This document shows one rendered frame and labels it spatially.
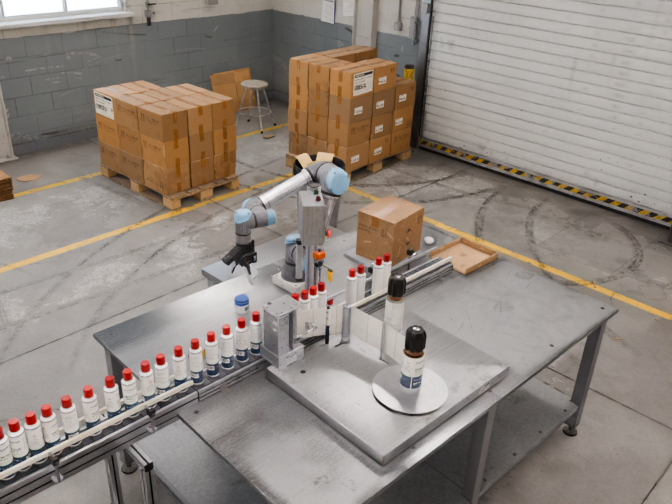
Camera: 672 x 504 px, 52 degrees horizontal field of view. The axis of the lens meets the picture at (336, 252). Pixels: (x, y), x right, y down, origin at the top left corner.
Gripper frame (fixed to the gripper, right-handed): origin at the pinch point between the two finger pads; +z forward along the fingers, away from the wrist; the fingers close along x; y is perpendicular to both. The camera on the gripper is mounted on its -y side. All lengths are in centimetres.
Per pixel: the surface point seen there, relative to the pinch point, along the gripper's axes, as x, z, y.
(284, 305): -47, -14, -15
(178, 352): -36, -7, -60
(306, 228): -34, -37, 9
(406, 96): 210, 24, 397
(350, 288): -40, 1, 33
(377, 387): -89, 11, -3
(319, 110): 246, 30, 303
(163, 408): -39, 12, -71
